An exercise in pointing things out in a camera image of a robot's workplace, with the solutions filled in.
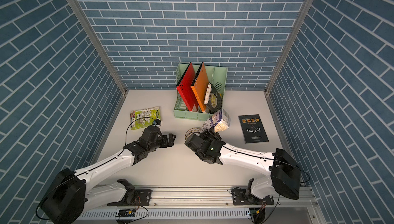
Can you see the dark patterned book in organizer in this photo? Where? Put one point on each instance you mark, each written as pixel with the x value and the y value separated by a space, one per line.
pixel 213 99

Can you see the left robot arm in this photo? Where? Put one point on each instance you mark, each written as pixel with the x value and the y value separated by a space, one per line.
pixel 73 193

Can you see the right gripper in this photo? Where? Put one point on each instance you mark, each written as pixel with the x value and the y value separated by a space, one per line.
pixel 210 132

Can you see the green comic book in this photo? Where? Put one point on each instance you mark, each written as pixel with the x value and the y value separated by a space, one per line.
pixel 141 119

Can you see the small black electronics board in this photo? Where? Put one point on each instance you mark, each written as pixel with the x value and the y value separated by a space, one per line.
pixel 123 213

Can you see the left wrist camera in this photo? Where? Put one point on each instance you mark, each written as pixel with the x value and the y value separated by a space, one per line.
pixel 156 122

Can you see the black book with antlers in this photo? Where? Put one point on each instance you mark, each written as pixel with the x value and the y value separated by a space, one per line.
pixel 253 129

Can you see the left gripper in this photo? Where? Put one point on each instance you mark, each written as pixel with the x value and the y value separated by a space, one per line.
pixel 165 143

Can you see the orange folder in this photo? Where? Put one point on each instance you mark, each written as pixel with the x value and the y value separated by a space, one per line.
pixel 199 86

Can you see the mint green file organizer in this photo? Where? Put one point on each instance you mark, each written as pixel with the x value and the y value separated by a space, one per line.
pixel 218 77

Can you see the red patterned breakfast bowl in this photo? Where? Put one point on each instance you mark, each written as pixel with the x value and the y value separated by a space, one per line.
pixel 192 131

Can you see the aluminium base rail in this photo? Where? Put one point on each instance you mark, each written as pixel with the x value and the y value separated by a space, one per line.
pixel 214 197

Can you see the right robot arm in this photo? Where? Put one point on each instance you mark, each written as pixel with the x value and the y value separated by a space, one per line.
pixel 278 170

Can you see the red folder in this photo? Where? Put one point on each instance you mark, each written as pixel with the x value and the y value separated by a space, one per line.
pixel 184 89

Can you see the white oats bag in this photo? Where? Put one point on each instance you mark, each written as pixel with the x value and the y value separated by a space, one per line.
pixel 220 121

